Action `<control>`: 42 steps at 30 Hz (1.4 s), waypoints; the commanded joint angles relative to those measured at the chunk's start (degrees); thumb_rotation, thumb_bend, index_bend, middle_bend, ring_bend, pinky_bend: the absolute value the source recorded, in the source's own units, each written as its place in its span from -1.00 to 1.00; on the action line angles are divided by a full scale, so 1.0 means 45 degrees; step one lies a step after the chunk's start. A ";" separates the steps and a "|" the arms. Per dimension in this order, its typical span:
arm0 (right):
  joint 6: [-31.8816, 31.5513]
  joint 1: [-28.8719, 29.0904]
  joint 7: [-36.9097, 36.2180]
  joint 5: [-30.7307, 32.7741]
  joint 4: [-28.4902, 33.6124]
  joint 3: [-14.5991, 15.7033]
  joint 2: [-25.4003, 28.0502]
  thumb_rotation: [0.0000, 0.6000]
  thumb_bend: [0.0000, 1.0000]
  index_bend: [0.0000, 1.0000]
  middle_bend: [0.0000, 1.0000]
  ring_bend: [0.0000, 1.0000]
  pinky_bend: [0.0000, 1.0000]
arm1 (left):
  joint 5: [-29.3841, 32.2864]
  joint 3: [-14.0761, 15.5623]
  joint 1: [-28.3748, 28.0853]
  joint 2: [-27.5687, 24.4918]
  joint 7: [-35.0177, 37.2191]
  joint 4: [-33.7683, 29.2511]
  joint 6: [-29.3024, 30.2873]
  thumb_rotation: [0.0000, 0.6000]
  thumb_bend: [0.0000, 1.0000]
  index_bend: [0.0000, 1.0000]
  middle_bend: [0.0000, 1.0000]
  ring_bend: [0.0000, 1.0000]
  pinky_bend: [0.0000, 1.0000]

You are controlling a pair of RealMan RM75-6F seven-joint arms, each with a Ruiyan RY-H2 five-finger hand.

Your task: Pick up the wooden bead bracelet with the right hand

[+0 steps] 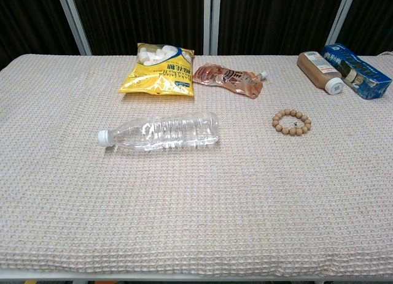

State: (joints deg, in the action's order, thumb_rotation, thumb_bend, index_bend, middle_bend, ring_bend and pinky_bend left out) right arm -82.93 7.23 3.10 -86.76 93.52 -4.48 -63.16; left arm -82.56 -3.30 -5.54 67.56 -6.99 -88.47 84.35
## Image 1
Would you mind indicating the clear plastic water bottle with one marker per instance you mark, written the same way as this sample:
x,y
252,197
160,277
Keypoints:
x,y
172,132

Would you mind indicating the brown spouted sauce pouch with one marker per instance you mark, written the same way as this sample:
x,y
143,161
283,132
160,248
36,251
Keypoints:
x,y
227,78

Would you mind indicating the beige waffle table cloth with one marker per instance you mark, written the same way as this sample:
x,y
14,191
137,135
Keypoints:
x,y
196,204

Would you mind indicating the yellow marshmallow bag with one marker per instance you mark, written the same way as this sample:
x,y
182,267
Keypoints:
x,y
156,78

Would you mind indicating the black pleated curtain panel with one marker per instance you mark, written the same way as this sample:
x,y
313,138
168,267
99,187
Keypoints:
x,y
371,17
27,23
138,17
276,20

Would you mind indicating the brown bottle white cap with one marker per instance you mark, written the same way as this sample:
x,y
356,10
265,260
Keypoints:
x,y
316,69

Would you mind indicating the blue rectangular carton box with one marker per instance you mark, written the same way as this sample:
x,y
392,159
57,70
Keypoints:
x,y
362,72

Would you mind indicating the grey metal frame post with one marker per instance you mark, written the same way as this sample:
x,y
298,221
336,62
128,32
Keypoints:
x,y
340,17
73,23
212,20

